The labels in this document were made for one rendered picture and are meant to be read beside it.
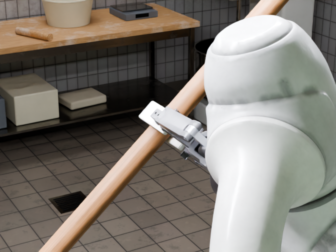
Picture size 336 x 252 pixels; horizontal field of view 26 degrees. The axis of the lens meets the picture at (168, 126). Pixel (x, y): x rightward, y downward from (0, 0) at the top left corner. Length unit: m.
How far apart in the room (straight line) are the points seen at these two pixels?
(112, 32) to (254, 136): 5.10
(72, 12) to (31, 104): 0.78
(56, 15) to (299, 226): 5.20
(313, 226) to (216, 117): 0.15
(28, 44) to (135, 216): 1.51
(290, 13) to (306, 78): 5.60
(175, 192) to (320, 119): 4.51
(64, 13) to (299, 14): 1.96
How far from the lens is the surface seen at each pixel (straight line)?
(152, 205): 4.93
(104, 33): 5.64
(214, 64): 0.60
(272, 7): 1.03
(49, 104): 5.75
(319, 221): 0.68
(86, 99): 6.00
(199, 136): 0.85
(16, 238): 4.64
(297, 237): 0.69
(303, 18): 6.30
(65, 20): 5.80
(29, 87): 5.81
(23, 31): 5.62
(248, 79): 0.59
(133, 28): 5.76
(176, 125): 0.89
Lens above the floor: 2.33
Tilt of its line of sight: 22 degrees down
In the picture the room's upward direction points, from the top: straight up
